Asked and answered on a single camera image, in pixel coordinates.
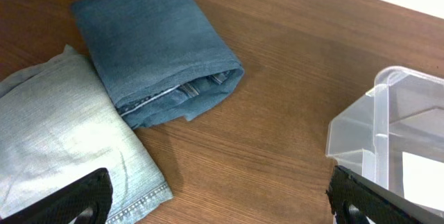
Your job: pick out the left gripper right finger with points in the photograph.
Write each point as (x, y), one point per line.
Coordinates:
(355, 199)

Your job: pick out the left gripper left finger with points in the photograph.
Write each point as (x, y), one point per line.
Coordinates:
(87, 200)

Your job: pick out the light blue jeans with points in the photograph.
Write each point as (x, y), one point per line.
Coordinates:
(58, 124)

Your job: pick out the dark blue jeans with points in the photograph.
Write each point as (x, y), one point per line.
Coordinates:
(158, 59)

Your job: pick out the white label in bin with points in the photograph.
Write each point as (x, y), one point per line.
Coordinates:
(422, 181)

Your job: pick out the clear plastic storage bin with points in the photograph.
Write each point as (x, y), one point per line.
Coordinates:
(403, 112)

